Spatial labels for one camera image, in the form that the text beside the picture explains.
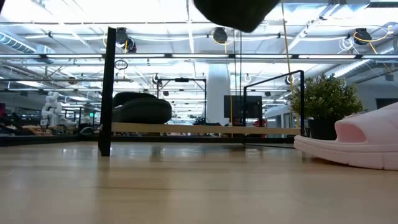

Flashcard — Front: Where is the black ceiling cable reel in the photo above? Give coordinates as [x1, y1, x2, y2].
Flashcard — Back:
[115, 27, 137, 54]
[212, 27, 229, 44]
[354, 27, 373, 45]

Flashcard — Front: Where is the black background frame rig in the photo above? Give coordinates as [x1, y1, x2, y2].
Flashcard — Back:
[157, 77, 208, 125]

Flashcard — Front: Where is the white round column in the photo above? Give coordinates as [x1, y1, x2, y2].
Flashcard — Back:
[206, 63, 231, 127]

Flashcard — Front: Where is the pink slide sandal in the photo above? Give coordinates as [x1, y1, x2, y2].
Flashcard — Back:
[294, 101, 398, 171]

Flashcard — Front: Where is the wooden shelf black metal frame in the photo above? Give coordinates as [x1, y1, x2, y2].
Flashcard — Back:
[98, 26, 305, 157]

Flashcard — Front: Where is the thick yellow cable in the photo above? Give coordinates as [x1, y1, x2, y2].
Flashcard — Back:
[280, 0, 301, 128]

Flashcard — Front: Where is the black slide sandal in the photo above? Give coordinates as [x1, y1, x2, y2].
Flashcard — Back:
[192, 0, 280, 34]
[111, 91, 173, 124]

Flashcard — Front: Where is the black monitor screen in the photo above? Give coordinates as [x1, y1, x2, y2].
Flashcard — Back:
[223, 95, 264, 127]

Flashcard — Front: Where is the black metal table frame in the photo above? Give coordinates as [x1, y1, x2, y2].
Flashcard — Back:
[0, 134, 296, 147]

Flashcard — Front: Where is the green potted plant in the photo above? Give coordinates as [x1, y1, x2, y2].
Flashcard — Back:
[289, 73, 364, 141]

